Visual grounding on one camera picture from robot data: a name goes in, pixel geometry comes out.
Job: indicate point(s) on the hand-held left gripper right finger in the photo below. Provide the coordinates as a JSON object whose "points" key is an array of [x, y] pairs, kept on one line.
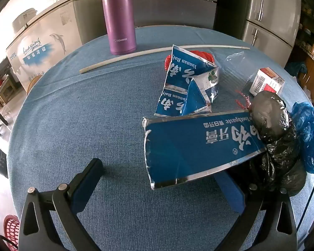
{"points": [[231, 192]]}

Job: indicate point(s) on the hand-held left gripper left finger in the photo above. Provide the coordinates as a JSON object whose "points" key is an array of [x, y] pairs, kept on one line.
{"points": [[85, 183]]}

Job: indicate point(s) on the blue toothpaste box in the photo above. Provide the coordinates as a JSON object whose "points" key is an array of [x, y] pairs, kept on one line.
{"points": [[178, 68], [193, 146]]}

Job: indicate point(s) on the black plastic bag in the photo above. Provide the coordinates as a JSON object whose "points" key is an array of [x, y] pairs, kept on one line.
{"points": [[274, 141]]}

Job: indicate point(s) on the red plastic basket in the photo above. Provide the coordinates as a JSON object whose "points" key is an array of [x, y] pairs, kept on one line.
{"points": [[11, 227]]}

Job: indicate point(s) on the small red white carton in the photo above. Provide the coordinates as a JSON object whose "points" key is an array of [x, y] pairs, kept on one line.
{"points": [[264, 82]]}

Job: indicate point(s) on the blue tablecloth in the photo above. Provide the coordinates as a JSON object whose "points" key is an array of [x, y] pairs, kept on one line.
{"points": [[94, 115]]}

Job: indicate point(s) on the blue plastic bag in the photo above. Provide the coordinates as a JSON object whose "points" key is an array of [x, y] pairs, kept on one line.
{"points": [[308, 136]]}

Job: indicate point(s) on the round wooden stool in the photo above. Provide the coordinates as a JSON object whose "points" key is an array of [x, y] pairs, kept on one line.
{"points": [[32, 85]]}

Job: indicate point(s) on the clear plastic wrapper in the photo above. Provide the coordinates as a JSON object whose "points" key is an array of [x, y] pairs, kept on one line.
{"points": [[235, 70]]}

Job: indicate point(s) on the small light wooden table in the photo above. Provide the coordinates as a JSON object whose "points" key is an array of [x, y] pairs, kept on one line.
{"points": [[7, 89]]}

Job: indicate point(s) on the long white stick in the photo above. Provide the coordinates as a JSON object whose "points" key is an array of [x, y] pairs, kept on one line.
{"points": [[120, 58]]}

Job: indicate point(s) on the white chest freezer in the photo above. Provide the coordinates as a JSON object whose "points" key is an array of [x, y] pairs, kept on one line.
{"points": [[41, 57]]}

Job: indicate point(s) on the red plastic bag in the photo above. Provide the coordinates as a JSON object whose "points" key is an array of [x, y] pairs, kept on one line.
{"points": [[206, 56]]}

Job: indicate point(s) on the purple thermos bottle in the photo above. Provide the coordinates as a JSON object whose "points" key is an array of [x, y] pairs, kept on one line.
{"points": [[119, 18]]}

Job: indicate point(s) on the white rice cooker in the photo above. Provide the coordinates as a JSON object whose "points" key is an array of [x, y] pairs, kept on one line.
{"points": [[24, 21]]}

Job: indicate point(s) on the silver two-door refrigerator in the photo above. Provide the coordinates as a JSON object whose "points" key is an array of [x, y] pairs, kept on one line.
{"points": [[272, 18]]}

